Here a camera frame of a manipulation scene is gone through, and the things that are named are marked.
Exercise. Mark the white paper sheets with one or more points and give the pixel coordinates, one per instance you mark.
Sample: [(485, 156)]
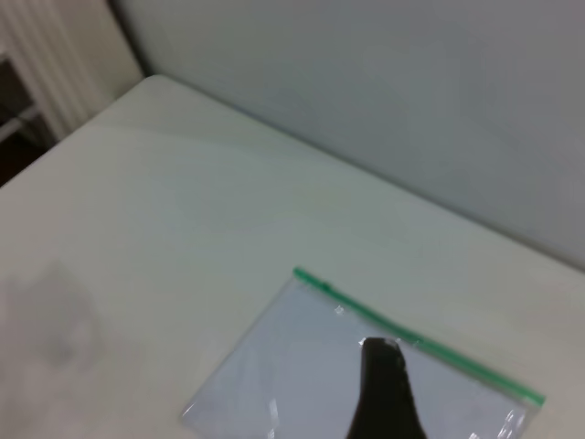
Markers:
[(292, 366)]

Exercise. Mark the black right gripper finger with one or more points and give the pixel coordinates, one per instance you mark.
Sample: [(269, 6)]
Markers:
[(386, 398)]

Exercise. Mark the clear plastic zipper bag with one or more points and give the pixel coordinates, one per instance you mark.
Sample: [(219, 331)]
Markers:
[(297, 366)]

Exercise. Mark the white ribbed panel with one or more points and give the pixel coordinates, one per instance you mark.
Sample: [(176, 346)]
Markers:
[(59, 55)]

